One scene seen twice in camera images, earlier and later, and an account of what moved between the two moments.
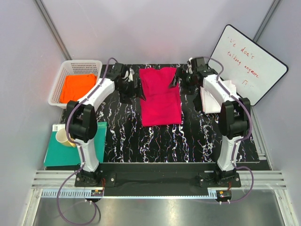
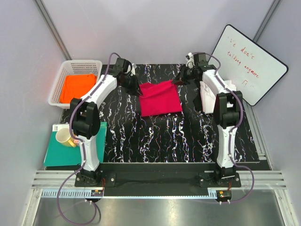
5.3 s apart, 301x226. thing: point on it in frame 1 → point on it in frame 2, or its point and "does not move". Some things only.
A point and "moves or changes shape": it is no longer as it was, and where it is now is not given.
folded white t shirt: [210, 104] does not move
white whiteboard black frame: [254, 70] does not move
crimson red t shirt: [162, 105] moves or changes shape
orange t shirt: [74, 85] does not move
